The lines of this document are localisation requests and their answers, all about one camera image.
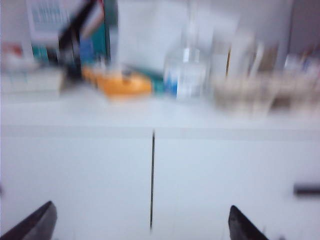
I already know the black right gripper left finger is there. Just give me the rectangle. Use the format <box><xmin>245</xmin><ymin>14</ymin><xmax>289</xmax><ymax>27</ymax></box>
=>
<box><xmin>0</xmin><ymin>200</ymin><xmax>58</xmax><ymax>240</ymax></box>

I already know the black drawer handle bar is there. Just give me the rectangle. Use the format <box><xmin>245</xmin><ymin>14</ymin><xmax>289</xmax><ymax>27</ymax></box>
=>
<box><xmin>293</xmin><ymin>183</ymin><xmax>320</xmax><ymax>196</ymax></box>

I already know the clear glass jar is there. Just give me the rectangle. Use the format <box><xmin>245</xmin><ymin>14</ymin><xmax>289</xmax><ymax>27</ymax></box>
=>
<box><xmin>211</xmin><ymin>32</ymin><xmax>281</xmax><ymax>116</ymax></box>
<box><xmin>281</xmin><ymin>48</ymin><xmax>320</xmax><ymax>107</ymax></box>

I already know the clear bottle blue white label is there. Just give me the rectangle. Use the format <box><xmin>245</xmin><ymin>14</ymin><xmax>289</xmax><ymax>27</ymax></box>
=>
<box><xmin>162</xmin><ymin>0</ymin><xmax>212</xmax><ymax>101</ymax></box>

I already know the teal white carton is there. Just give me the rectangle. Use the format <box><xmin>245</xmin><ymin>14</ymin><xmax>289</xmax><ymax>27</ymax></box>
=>
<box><xmin>26</xmin><ymin>0</ymin><xmax>119</xmax><ymax>65</ymax></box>

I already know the wide white drawer front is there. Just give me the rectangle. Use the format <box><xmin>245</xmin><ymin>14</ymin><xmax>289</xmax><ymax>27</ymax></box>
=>
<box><xmin>0</xmin><ymin>134</ymin><xmax>153</xmax><ymax>240</ymax></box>

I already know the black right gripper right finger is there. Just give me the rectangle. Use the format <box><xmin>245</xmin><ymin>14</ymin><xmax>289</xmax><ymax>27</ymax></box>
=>
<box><xmin>227</xmin><ymin>204</ymin><xmax>270</xmax><ymax>240</ymax></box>

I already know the printed paper box pile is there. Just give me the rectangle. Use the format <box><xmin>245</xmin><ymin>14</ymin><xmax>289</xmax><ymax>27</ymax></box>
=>
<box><xmin>0</xmin><ymin>42</ymin><xmax>64</xmax><ymax>95</ymax></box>

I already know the black angled stand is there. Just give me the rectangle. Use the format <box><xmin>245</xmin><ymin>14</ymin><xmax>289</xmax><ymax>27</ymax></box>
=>
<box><xmin>57</xmin><ymin>0</ymin><xmax>106</xmax><ymax>80</ymax></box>

